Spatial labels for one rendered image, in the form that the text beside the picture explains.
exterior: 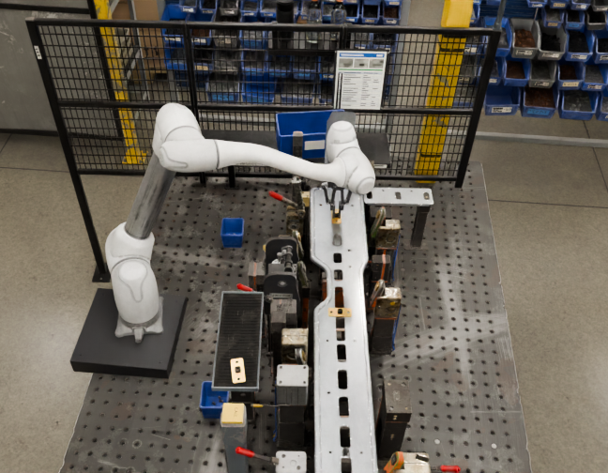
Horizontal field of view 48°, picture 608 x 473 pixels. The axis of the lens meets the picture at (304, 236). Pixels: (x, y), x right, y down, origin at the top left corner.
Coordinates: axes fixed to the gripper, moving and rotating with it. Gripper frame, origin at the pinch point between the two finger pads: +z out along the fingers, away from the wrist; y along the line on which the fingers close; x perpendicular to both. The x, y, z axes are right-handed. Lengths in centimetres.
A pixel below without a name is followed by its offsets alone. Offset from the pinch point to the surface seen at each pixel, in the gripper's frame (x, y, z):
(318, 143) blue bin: 35.2, -7.0, -5.4
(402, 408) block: -86, 18, 3
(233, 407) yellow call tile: -95, -33, -11
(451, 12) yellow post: 58, 45, -54
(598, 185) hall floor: 138, 180, 108
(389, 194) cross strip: 15.5, 23.0, 5.8
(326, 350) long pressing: -63, -5, 5
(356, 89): 54, 9, -20
